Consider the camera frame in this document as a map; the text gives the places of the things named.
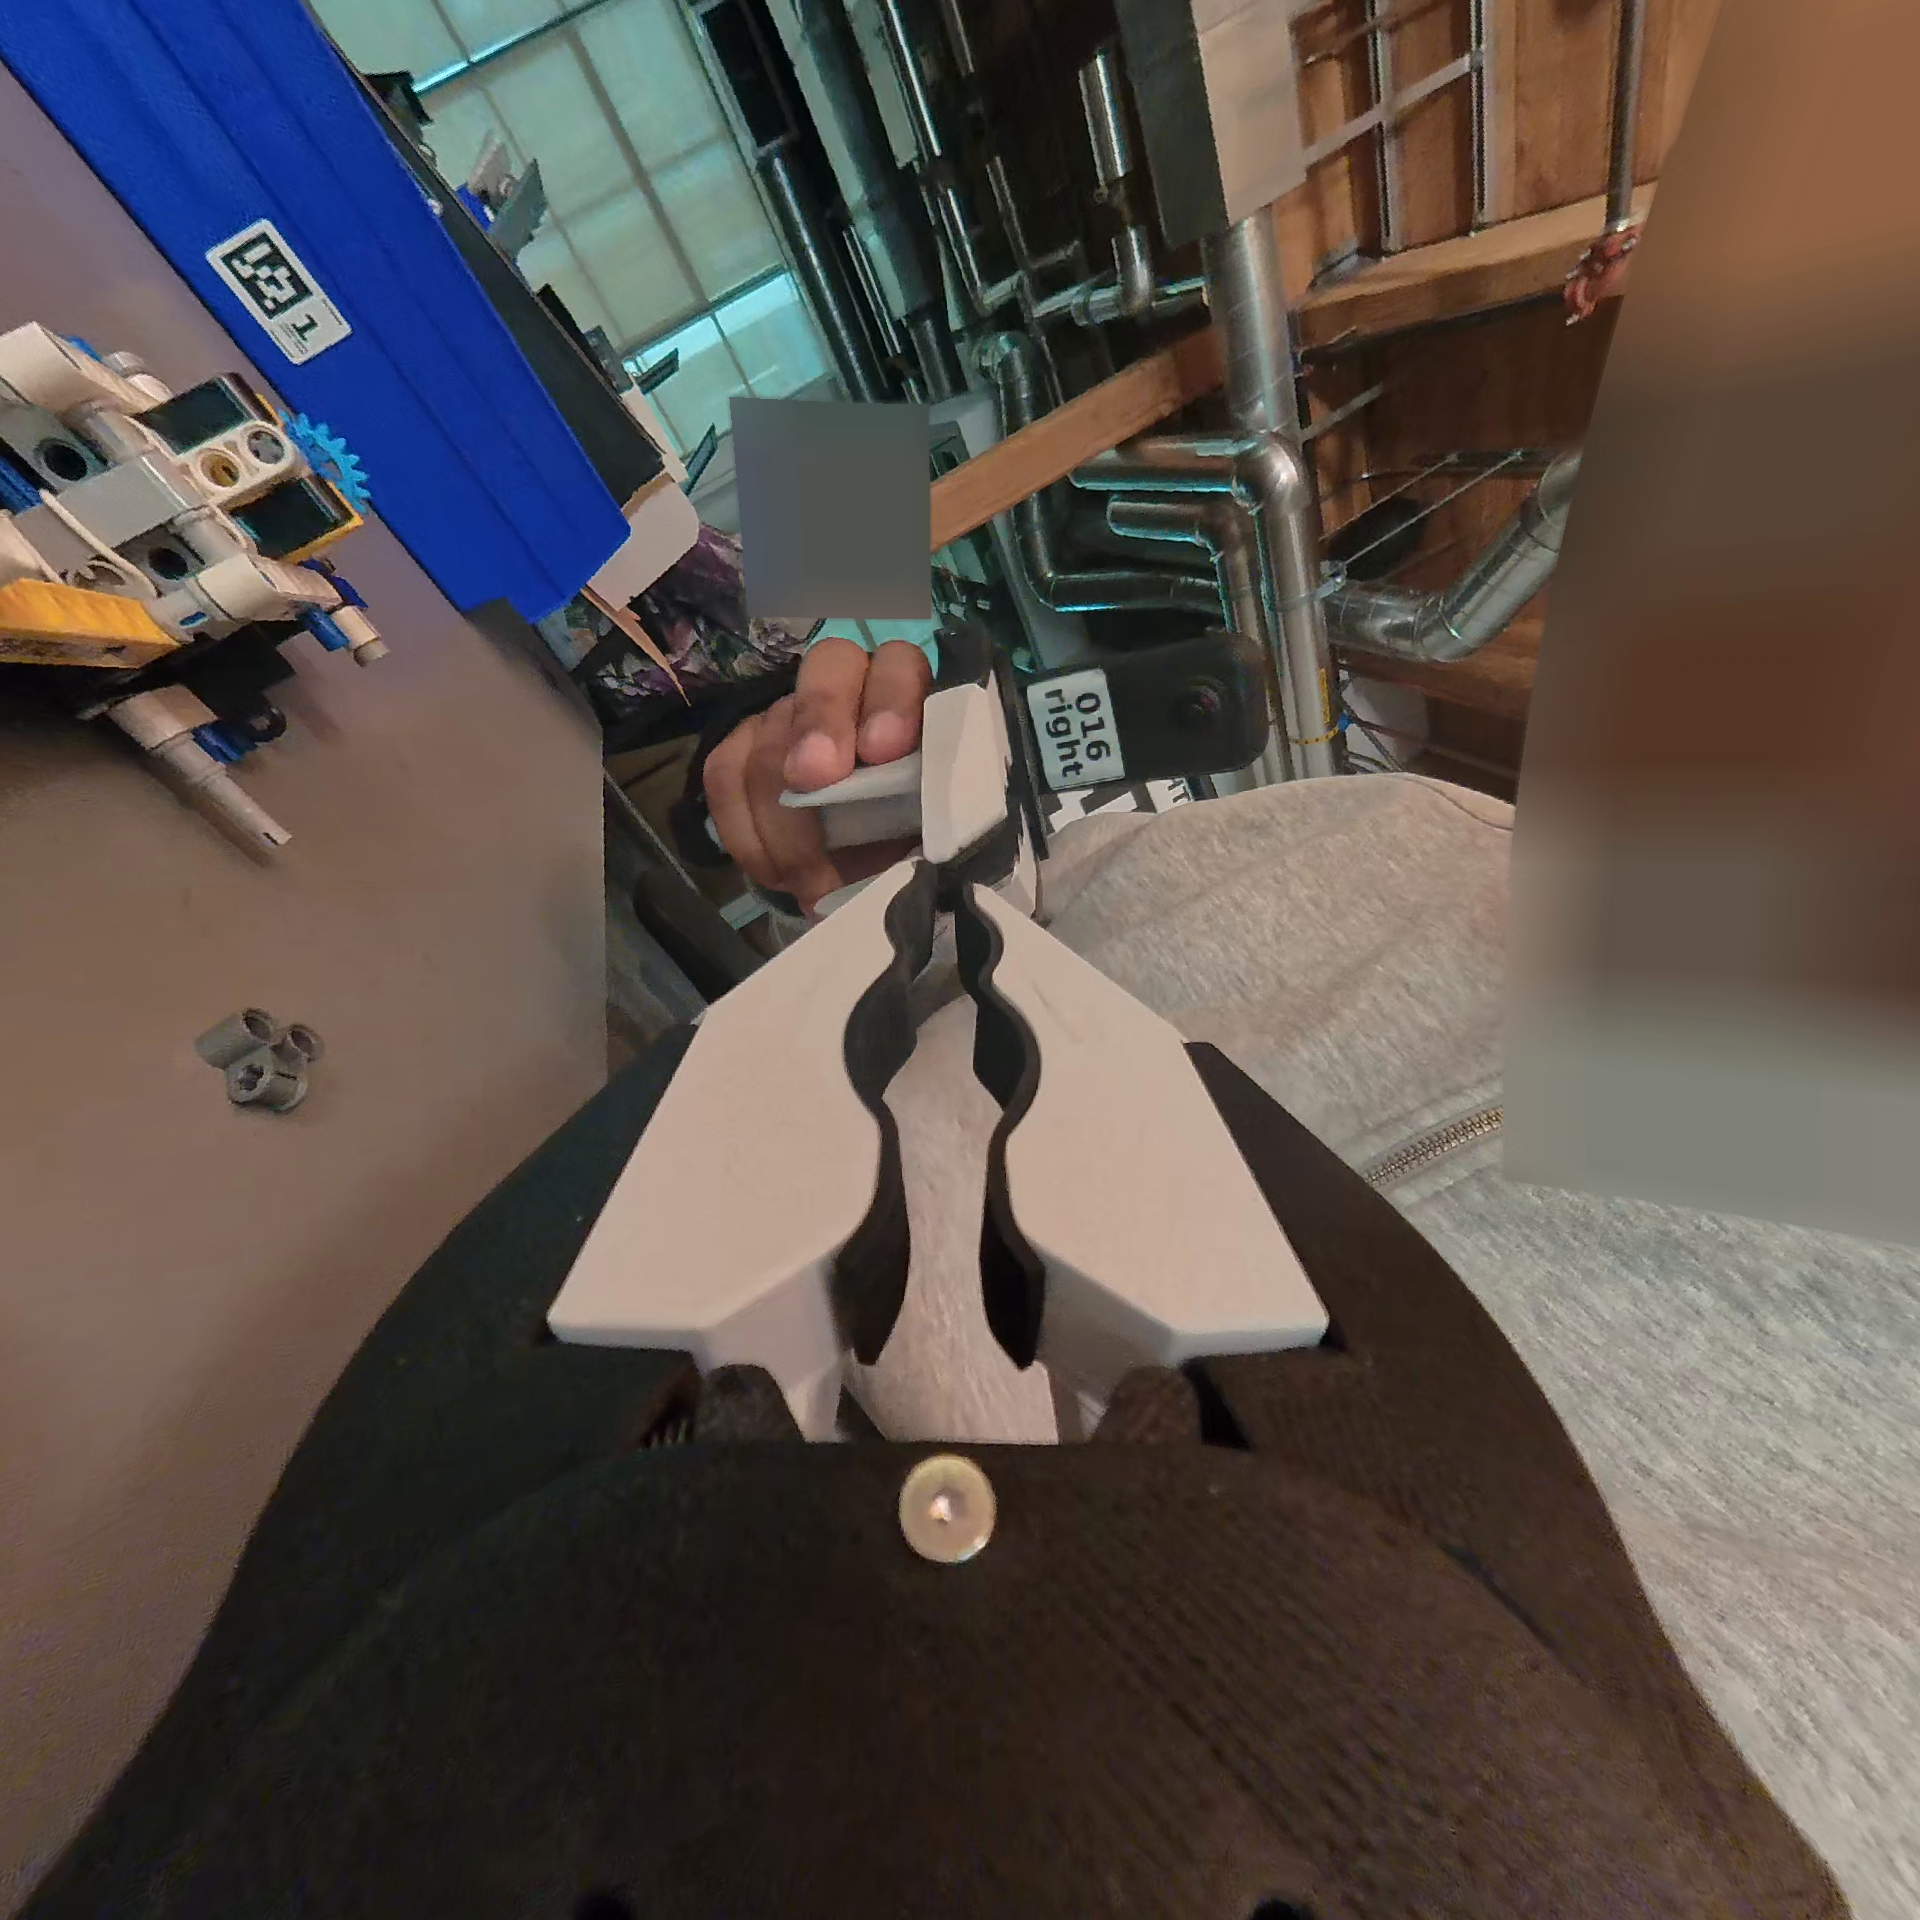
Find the silver ventilation duct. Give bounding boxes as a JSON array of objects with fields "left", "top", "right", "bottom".
[
  {"left": 1074, "top": 211, "right": 1353, "bottom": 780},
  {"left": 1322, "top": 449, "right": 1590, "bottom": 665}
]

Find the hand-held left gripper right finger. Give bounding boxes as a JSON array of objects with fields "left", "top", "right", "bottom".
[{"left": 957, "top": 883, "right": 1336, "bottom": 1445}]

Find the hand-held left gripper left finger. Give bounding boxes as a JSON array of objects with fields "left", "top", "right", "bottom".
[{"left": 549, "top": 855, "right": 945, "bottom": 1445}]

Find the person's right hand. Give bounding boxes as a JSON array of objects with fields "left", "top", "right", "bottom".
[{"left": 703, "top": 641, "right": 937, "bottom": 920}]

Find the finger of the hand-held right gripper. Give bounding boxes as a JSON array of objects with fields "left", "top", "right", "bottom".
[{"left": 914, "top": 675, "right": 1045, "bottom": 907}]

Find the grey lego connector piece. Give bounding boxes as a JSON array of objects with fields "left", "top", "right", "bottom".
[{"left": 197, "top": 1008, "right": 326, "bottom": 1113}]

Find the wooden ceiling beam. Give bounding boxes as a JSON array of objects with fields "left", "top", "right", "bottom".
[{"left": 928, "top": 179, "right": 1657, "bottom": 520}]

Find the purple patterned bag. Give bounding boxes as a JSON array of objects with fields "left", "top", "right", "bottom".
[{"left": 591, "top": 540, "right": 819, "bottom": 716}]

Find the white and yellow lego model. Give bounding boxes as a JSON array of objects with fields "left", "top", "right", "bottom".
[{"left": 0, "top": 324, "right": 393, "bottom": 858}]

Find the blue plastic bin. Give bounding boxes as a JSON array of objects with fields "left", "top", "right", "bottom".
[{"left": 0, "top": 0, "right": 631, "bottom": 613}]

